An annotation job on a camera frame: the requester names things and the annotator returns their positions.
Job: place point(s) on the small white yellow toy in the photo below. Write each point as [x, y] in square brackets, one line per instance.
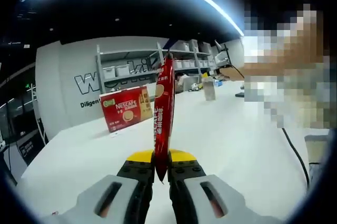
[194, 87]

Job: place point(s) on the row of white storage bins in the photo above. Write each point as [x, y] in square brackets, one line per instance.
[122, 71]

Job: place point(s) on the grey metal shelf rack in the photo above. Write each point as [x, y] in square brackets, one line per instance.
[126, 54]

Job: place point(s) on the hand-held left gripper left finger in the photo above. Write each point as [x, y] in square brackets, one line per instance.
[110, 197]

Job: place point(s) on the red coffee box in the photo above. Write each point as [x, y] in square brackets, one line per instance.
[123, 110]

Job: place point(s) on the ceiling light strip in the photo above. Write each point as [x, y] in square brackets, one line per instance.
[210, 0]

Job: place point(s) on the black cabinet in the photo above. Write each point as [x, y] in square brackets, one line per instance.
[26, 150]

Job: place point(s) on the red coffee pouch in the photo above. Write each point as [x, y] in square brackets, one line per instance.
[163, 118]

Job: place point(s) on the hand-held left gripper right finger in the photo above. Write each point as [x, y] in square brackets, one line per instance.
[210, 200]

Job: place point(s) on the white desktop monitor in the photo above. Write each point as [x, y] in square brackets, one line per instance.
[190, 84]

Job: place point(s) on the blue tissue box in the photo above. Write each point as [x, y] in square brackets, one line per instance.
[218, 83]

